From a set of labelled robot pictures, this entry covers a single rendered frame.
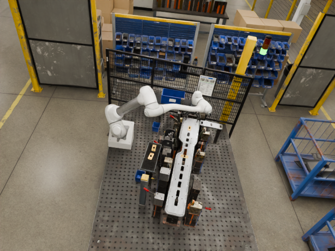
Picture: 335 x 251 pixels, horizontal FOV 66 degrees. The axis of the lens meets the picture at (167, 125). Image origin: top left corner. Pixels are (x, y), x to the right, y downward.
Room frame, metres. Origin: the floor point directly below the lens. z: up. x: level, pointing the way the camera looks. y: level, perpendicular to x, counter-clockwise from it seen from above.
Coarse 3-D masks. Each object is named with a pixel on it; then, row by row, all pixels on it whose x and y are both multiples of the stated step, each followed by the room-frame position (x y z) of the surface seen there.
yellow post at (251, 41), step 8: (248, 40) 2.88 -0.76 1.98; (256, 40) 2.88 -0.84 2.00; (248, 48) 2.88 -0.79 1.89; (248, 56) 2.88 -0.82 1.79; (240, 64) 2.88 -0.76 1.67; (240, 72) 2.88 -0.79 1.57; (240, 80) 2.88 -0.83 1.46; (232, 88) 2.88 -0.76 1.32; (232, 96) 2.88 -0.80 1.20; (232, 104) 2.88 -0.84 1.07; (224, 120) 2.88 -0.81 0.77
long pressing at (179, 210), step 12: (192, 120) 2.50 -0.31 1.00; (180, 132) 2.23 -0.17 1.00; (192, 132) 2.27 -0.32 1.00; (192, 144) 2.07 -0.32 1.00; (192, 156) 1.89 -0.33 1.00; (180, 168) 1.70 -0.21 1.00; (180, 180) 1.55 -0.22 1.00; (168, 192) 1.39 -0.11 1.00; (180, 192) 1.41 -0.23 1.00; (168, 204) 1.26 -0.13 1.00; (180, 204) 1.28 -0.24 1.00; (180, 216) 1.17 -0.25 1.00
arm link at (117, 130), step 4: (112, 124) 2.09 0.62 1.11; (116, 124) 2.08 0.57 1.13; (120, 124) 2.10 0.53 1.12; (112, 128) 2.02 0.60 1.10; (116, 128) 2.02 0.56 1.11; (120, 128) 2.03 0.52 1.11; (124, 128) 2.09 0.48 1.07; (112, 132) 1.99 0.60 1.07; (116, 132) 1.99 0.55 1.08; (120, 132) 2.00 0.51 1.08; (124, 132) 2.06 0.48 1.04; (116, 136) 1.99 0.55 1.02; (120, 136) 2.01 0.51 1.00
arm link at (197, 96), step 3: (195, 93) 2.32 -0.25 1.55; (198, 93) 2.32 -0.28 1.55; (192, 96) 2.33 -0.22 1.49; (195, 96) 2.30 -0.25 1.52; (198, 96) 2.29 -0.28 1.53; (201, 96) 2.32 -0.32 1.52; (192, 99) 2.31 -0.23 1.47; (195, 99) 2.28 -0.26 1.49; (198, 99) 2.27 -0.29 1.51; (201, 99) 2.28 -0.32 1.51; (192, 102) 2.31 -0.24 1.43; (195, 102) 2.27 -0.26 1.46; (195, 105) 2.29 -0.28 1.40
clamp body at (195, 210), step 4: (196, 204) 1.27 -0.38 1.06; (200, 204) 1.29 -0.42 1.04; (192, 208) 1.24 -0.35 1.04; (196, 208) 1.24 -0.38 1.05; (200, 208) 1.24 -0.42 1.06; (188, 212) 1.24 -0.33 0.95; (192, 212) 1.24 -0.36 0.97; (196, 212) 1.24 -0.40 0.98; (200, 212) 1.24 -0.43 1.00; (188, 216) 1.24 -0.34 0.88; (192, 216) 1.24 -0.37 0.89; (196, 216) 1.26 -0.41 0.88; (184, 220) 1.29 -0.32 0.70; (188, 220) 1.24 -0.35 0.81; (192, 220) 1.24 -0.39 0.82; (184, 224) 1.24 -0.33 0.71; (188, 224) 1.24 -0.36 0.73; (192, 224) 1.23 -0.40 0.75; (196, 228) 1.22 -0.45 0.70
